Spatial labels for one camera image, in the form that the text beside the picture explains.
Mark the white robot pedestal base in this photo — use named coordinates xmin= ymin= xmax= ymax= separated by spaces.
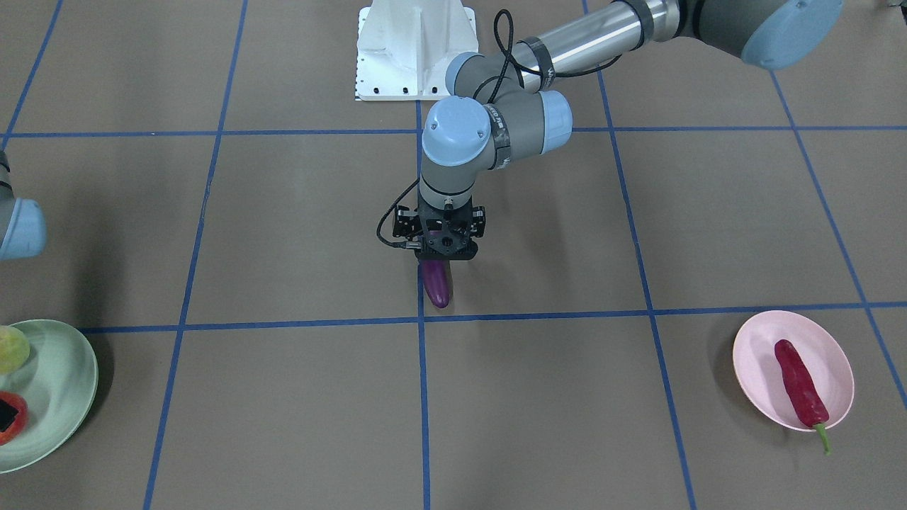
xmin=354 ymin=1 xmax=478 ymax=101

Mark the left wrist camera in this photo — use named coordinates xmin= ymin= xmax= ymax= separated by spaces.
xmin=392 ymin=205 xmax=422 ymax=239

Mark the yellow pink peach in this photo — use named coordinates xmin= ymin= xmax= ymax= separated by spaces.
xmin=1 ymin=325 xmax=31 ymax=375

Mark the red chili pepper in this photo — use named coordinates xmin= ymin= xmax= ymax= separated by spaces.
xmin=774 ymin=339 xmax=830 ymax=456

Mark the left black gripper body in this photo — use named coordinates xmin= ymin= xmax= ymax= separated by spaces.
xmin=415 ymin=201 xmax=478 ymax=261

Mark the green plate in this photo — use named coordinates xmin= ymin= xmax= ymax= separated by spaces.
xmin=1 ymin=319 xmax=99 ymax=474

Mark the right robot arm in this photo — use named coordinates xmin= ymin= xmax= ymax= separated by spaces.
xmin=1 ymin=151 xmax=47 ymax=445

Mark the purple eggplant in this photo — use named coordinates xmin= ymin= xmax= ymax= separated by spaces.
xmin=419 ymin=259 xmax=453 ymax=309

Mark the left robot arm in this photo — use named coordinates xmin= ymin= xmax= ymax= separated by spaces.
xmin=385 ymin=1 xmax=843 ymax=261

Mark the pink plate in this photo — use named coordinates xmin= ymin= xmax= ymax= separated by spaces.
xmin=733 ymin=310 xmax=855 ymax=432

